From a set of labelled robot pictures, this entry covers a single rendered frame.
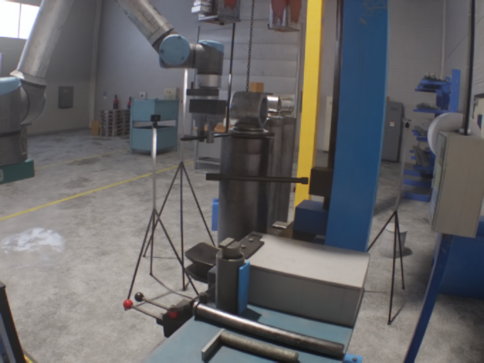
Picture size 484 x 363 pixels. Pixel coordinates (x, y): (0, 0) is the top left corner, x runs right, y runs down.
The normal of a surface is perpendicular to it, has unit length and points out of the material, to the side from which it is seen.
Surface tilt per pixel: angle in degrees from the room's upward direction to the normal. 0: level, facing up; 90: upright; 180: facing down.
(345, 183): 90
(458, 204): 90
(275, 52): 90
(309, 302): 90
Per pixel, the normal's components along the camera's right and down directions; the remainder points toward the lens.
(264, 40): -0.39, 0.19
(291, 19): 0.72, 0.21
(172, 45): 0.25, 0.30
